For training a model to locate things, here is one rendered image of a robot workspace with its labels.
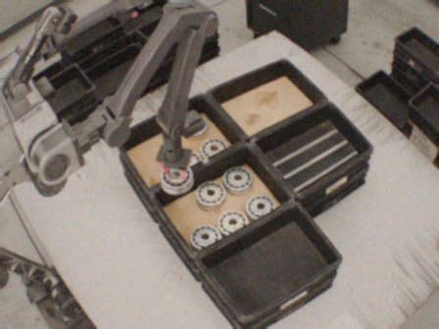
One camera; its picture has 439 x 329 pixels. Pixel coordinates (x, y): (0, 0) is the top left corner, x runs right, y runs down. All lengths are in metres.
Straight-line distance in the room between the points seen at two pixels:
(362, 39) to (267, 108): 1.95
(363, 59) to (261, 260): 2.31
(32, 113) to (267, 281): 0.97
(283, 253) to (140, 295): 0.54
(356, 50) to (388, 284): 2.31
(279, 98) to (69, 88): 1.26
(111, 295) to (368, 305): 0.97
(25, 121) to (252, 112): 1.13
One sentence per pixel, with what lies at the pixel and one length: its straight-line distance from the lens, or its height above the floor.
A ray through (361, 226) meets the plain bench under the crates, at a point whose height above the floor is 0.70.
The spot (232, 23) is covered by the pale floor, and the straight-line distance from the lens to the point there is 4.14.
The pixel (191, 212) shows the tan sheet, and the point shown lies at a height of 0.83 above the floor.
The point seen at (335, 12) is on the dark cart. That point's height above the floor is 0.38.
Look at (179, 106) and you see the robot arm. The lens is 1.62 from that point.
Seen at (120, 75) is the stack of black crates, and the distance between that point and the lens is 3.25.
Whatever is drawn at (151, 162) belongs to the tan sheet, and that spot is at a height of 0.83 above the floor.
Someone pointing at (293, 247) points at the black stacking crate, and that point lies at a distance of 1.97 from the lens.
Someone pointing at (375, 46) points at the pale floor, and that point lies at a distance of 4.13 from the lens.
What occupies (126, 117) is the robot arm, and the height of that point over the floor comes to 1.48.
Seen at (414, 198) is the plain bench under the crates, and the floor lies 0.70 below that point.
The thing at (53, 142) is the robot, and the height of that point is 1.50.
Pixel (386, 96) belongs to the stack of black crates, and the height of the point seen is 0.27.
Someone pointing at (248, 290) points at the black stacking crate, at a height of 0.83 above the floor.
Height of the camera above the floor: 2.54
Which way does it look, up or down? 52 degrees down
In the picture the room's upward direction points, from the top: 4 degrees counter-clockwise
